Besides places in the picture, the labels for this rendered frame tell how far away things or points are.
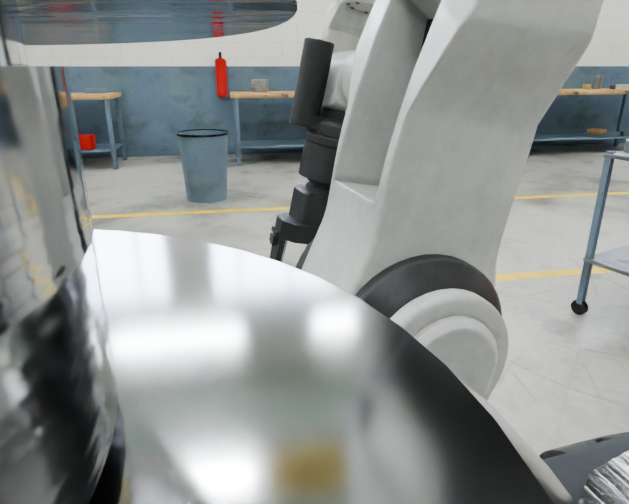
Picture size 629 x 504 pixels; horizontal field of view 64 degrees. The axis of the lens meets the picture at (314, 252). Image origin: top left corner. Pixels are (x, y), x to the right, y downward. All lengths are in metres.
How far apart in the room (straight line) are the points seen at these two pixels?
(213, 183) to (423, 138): 4.50
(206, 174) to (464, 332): 4.49
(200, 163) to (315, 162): 4.19
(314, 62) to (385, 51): 0.17
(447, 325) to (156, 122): 7.31
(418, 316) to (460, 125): 0.13
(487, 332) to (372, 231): 0.11
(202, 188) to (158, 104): 2.91
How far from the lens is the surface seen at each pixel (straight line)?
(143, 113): 7.59
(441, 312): 0.36
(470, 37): 0.34
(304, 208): 0.61
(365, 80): 0.44
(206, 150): 4.74
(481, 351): 0.38
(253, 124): 7.54
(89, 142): 6.91
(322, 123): 0.60
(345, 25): 0.66
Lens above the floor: 1.21
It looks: 20 degrees down
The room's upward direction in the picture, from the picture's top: straight up
